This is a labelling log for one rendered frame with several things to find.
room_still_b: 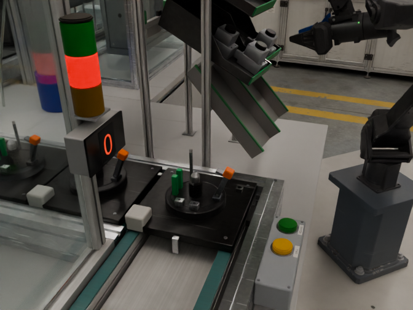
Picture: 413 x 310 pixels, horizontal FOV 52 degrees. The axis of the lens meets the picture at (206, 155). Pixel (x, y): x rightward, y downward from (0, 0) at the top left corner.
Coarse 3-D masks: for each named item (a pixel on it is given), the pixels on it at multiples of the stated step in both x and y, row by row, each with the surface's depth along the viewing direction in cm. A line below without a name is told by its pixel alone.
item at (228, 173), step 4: (228, 168) 91; (216, 172) 91; (220, 172) 91; (224, 172) 90; (228, 172) 90; (232, 172) 90; (224, 176) 91; (228, 176) 91; (224, 180) 92; (220, 184) 93; (224, 184) 92; (220, 188) 93; (216, 192) 94; (220, 192) 94
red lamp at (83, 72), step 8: (88, 56) 65; (96, 56) 66; (72, 64) 65; (80, 64) 64; (88, 64) 65; (96, 64) 66; (72, 72) 65; (80, 72) 65; (88, 72) 66; (96, 72) 67; (72, 80) 66; (80, 80) 66; (88, 80) 66; (96, 80) 67; (80, 88) 66
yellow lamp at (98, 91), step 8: (72, 88) 67; (88, 88) 67; (96, 88) 68; (72, 96) 68; (80, 96) 67; (88, 96) 67; (96, 96) 68; (80, 104) 68; (88, 104) 68; (96, 104) 69; (80, 112) 69; (88, 112) 68; (96, 112) 69
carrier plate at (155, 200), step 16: (208, 176) 107; (160, 192) 101; (160, 208) 96; (224, 208) 96; (240, 208) 96; (160, 224) 91; (176, 224) 91; (192, 224) 91; (208, 224) 91; (224, 224) 91; (240, 224) 91; (192, 240) 88; (208, 240) 86; (224, 240) 86
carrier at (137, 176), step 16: (112, 160) 114; (96, 176) 102; (112, 176) 102; (128, 176) 107; (144, 176) 107; (112, 192) 100; (128, 192) 101; (144, 192) 103; (112, 208) 96; (128, 208) 96
